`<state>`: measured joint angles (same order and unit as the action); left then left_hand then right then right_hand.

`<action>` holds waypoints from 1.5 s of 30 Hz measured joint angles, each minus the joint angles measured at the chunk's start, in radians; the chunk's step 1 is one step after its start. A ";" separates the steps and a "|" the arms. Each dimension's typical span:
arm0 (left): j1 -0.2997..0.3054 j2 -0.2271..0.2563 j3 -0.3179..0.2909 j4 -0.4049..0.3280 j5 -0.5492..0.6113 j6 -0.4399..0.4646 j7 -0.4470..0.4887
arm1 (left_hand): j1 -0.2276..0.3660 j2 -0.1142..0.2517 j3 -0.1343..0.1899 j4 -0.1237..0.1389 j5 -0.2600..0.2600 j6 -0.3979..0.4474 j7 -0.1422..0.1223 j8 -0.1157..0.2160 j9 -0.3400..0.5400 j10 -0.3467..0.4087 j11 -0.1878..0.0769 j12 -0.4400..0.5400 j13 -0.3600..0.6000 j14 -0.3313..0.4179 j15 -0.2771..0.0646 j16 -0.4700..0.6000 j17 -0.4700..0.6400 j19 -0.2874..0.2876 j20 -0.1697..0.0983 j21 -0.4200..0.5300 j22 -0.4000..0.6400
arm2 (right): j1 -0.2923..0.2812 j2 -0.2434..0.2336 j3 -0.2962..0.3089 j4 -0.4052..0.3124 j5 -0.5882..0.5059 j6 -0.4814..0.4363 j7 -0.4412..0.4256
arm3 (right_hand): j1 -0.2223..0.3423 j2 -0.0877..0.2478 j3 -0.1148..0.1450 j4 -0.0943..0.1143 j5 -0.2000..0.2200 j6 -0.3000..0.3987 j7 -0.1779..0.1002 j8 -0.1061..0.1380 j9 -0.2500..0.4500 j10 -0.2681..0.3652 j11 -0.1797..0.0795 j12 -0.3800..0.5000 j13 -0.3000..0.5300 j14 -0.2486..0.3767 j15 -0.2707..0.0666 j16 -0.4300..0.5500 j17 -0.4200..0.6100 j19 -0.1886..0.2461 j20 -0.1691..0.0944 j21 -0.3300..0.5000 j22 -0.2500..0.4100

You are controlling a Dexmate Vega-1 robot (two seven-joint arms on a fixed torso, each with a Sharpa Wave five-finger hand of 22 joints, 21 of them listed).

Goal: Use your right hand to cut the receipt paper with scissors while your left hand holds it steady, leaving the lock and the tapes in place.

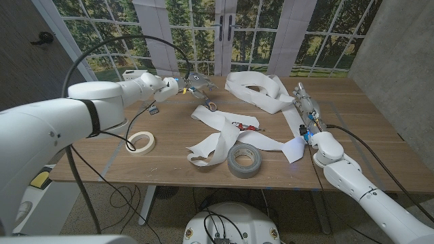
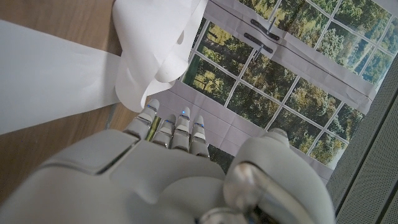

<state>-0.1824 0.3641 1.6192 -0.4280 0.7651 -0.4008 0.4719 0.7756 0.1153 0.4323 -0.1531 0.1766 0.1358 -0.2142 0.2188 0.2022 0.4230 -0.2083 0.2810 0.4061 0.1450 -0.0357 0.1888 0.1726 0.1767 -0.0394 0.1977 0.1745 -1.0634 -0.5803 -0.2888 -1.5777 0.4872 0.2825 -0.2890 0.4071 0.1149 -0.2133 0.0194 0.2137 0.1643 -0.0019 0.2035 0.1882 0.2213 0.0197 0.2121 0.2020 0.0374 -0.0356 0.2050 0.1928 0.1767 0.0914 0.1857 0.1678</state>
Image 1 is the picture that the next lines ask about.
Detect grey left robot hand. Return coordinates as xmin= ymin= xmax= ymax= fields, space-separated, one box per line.
xmin=176 ymin=73 xmax=218 ymax=102

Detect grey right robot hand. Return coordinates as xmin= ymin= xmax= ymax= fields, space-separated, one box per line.
xmin=293 ymin=82 xmax=328 ymax=136

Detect scissors with beige grey handles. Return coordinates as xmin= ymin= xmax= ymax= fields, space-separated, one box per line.
xmin=199 ymin=93 xmax=218 ymax=113

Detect long white receipt paper strip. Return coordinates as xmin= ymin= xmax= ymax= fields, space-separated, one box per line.
xmin=186 ymin=70 xmax=306 ymax=167

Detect white power box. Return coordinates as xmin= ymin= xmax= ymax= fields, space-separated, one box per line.
xmin=121 ymin=69 xmax=149 ymax=81

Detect printed window forest backdrop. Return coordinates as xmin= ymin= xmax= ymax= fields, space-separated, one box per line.
xmin=32 ymin=0 xmax=384 ymax=98

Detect beige masking tape roll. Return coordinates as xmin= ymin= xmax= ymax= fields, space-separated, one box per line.
xmin=125 ymin=131 xmax=157 ymax=157

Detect grey table leg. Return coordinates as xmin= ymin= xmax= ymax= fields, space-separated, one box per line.
xmin=311 ymin=189 xmax=332 ymax=235

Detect black round floor object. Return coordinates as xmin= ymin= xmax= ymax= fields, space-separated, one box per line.
xmin=155 ymin=185 xmax=180 ymax=200

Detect white robot torso base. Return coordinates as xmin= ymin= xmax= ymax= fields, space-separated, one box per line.
xmin=182 ymin=202 xmax=281 ymax=244

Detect white table leg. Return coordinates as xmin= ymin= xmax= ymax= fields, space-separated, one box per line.
xmin=138 ymin=184 xmax=157 ymax=226

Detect yellow black foot pedal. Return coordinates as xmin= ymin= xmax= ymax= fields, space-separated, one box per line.
xmin=29 ymin=170 xmax=52 ymax=190

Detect white floor board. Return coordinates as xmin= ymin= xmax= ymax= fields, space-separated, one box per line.
xmin=13 ymin=165 xmax=82 ymax=237

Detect white robot torso edge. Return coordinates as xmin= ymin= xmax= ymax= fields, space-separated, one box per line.
xmin=0 ymin=235 xmax=138 ymax=244

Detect thin black right wrist wire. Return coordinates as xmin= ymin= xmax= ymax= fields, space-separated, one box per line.
xmin=307 ymin=144 xmax=387 ymax=244

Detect thin black wrist wire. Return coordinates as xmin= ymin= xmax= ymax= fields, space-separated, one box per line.
xmin=307 ymin=144 xmax=387 ymax=244
xmin=69 ymin=100 xmax=160 ymax=244

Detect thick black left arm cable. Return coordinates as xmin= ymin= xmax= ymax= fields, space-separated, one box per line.
xmin=60 ymin=35 xmax=191 ymax=235

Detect thin black left wrist wire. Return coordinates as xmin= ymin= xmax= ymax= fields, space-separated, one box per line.
xmin=69 ymin=100 xmax=160 ymax=244

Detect grey duct tape roll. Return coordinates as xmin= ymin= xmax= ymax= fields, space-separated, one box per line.
xmin=226 ymin=142 xmax=263 ymax=180

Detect thin black floor cables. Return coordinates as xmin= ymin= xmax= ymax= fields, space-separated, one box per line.
xmin=98 ymin=184 xmax=150 ymax=237

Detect black torso cable bundle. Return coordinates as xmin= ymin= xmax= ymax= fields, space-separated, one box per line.
xmin=199 ymin=208 xmax=245 ymax=244

